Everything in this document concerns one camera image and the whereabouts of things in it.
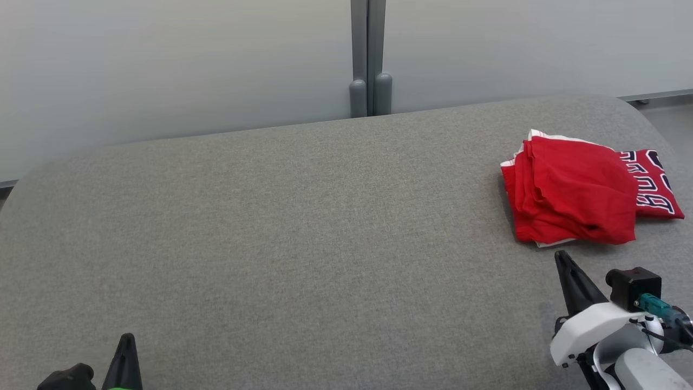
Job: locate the red shorts with white trim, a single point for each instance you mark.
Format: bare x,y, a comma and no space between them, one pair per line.
574,189

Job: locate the grey partition post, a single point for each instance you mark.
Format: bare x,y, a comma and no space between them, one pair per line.
383,95
358,97

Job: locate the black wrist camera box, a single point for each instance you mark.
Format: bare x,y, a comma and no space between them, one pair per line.
67,378
633,284

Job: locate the red jersey with navy letters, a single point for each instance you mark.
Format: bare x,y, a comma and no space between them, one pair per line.
652,184

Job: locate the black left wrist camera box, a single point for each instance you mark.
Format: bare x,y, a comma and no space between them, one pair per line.
67,378

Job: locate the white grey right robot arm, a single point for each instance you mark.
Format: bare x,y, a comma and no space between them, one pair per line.
644,374

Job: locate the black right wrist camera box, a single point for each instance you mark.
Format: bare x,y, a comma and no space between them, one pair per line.
633,284

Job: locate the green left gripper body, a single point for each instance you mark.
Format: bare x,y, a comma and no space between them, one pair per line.
122,388

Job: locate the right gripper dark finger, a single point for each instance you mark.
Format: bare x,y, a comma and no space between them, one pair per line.
576,290

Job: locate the grey wall baseboard rail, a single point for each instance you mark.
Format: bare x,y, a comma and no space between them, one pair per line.
660,96

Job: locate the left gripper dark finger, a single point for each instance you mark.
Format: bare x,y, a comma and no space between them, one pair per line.
124,363

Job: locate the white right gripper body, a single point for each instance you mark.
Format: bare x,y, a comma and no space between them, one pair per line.
587,330

